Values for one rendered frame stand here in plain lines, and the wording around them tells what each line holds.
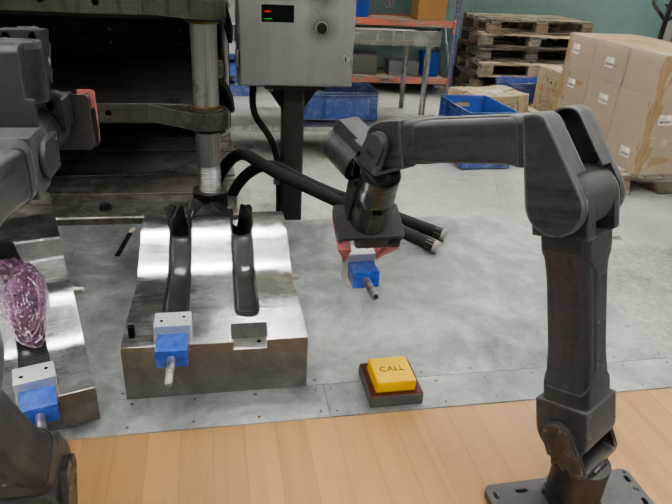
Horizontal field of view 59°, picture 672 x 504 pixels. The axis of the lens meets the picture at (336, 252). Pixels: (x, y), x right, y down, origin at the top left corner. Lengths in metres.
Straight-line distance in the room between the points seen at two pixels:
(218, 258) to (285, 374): 0.27
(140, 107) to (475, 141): 1.04
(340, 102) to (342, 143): 3.78
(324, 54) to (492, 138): 0.99
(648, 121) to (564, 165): 3.92
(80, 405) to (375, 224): 0.47
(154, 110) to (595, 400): 1.20
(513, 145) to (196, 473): 0.54
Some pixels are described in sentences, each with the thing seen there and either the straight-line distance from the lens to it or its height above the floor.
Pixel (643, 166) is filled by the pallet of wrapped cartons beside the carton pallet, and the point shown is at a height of 0.21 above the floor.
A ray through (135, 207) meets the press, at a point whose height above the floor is 0.79.
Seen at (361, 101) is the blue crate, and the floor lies 0.41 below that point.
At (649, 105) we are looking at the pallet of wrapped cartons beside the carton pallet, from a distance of 4.54.
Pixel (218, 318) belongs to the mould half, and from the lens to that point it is 0.92.
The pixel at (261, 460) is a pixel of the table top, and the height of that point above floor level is 0.80.
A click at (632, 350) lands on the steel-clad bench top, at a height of 0.80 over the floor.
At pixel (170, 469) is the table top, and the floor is 0.80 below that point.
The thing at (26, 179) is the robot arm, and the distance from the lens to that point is 0.58.
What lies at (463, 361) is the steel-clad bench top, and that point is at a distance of 1.02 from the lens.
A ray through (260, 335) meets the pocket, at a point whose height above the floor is 0.87.
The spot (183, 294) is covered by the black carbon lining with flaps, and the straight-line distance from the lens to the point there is 1.01.
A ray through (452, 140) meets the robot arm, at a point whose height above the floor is 1.20.
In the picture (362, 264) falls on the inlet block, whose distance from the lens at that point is 0.96.
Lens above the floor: 1.39
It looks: 26 degrees down
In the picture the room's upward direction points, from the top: 3 degrees clockwise
